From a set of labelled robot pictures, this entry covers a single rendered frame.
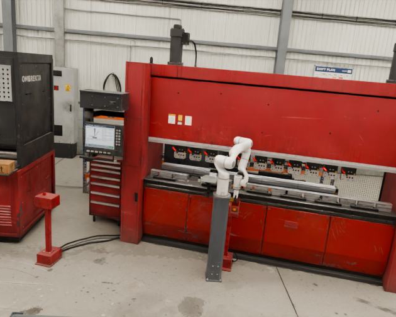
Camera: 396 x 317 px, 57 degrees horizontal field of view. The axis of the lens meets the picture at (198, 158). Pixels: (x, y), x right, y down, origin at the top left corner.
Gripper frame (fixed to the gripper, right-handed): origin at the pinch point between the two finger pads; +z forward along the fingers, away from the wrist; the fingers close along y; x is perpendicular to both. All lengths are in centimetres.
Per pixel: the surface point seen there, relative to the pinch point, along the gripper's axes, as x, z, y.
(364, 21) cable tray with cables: 213, -231, -547
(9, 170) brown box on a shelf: -248, -24, 56
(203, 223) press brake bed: -38, 45, -16
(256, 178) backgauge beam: 20, -8, -58
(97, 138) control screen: -162, -60, 16
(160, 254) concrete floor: -85, 84, 8
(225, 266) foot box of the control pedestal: -2, 80, 14
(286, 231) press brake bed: 64, 36, -14
